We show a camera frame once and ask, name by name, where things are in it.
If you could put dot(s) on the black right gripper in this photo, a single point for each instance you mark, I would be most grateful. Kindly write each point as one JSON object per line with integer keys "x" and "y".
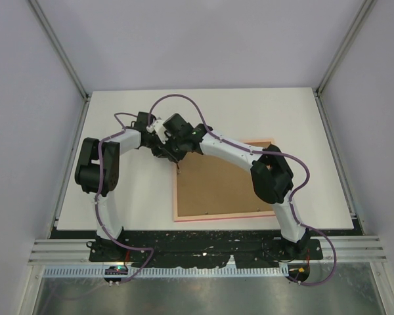
{"x": 178, "y": 157}

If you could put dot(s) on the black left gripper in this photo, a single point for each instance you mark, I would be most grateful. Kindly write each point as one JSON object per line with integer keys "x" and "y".
{"x": 159, "y": 153}

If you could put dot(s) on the pink picture frame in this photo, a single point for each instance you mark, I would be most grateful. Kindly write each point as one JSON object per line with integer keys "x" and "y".
{"x": 175, "y": 190}

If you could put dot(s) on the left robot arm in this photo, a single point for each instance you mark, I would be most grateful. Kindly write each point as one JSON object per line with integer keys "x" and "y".
{"x": 97, "y": 172}

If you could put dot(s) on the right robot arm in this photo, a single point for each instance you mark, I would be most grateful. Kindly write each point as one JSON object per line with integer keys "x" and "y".
{"x": 272, "y": 178}

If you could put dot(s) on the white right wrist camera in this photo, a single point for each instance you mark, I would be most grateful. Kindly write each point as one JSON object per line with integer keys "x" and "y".
{"x": 157, "y": 128}

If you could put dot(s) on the brown frame backing board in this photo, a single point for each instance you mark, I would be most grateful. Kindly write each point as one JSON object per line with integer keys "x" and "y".
{"x": 223, "y": 187}

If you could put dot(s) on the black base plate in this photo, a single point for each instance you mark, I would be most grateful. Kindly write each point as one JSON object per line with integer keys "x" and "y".
{"x": 202, "y": 249}

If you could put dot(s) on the slotted cable duct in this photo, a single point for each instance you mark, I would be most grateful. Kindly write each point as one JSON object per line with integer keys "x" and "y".
{"x": 106, "y": 271}

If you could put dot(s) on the left aluminium frame post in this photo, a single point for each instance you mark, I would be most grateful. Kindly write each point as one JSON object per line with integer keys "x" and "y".
{"x": 46, "y": 26}

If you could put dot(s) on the aluminium frame post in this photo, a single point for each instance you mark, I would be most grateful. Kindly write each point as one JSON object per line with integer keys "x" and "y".
{"x": 350, "y": 36}
{"x": 46, "y": 26}

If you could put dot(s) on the right aluminium frame post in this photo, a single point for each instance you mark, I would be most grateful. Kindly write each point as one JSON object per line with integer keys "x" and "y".
{"x": 350, "y": 36}

